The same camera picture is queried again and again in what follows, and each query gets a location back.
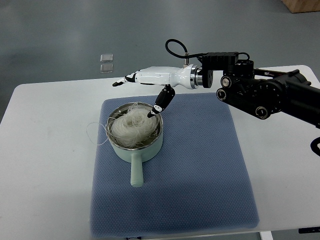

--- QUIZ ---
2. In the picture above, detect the upper clear floor tile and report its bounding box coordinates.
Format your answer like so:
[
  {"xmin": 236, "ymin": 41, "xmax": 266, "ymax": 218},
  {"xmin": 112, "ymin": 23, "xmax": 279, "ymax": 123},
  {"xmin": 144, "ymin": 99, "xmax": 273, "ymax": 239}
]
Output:
[{"xmin": 100, "ymin": 53, "xmax": 114, "ymax": 63}]

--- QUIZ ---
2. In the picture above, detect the blue textured mat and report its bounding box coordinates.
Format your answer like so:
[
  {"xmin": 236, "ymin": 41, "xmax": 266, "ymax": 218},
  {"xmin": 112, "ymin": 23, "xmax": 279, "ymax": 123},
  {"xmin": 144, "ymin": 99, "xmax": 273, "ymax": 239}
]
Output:
[{"xmin": 90, "ymin": 93, "xmax": 259, "ymax": 238}]

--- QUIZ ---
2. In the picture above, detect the mint green steel pot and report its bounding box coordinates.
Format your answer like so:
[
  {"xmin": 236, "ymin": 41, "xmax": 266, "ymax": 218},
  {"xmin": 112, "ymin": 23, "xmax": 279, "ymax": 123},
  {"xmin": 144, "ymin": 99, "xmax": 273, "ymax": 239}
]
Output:
[{"xmin": 105, "ymin": 102, "xmax": 163, "ymax": 188}]

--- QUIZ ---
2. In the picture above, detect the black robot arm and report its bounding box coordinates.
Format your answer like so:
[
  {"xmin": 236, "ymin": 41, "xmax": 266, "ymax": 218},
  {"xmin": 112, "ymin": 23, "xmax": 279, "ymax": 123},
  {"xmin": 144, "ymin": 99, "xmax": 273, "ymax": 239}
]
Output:
[{"xmin": 194, "ymin": 52, "xmax": 320, "ymax": 128}]

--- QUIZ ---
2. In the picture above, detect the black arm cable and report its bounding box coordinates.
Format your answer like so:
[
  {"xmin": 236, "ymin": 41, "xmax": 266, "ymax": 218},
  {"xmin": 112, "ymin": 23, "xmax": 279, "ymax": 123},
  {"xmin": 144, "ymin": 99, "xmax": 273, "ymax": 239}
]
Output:
[{"xmin": 165, "ymin": 38, "xmax": 208, "ymax": 68}]

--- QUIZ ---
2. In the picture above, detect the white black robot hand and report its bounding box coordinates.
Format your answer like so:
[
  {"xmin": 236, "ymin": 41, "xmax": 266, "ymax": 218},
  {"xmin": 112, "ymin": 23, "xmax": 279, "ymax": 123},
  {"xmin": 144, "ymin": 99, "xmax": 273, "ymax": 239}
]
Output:
[{"xmin": 112, "ymin": 64, "xmax": 200, "ymax": 118}]

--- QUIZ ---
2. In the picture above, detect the white vermicelli nest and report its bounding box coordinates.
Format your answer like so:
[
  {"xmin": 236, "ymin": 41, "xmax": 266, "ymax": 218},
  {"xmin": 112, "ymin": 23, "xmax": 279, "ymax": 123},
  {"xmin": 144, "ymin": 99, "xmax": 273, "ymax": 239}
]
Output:
[{"xmin": 86, "ymin": 101, "xmax": 161, "ymax": 148}]

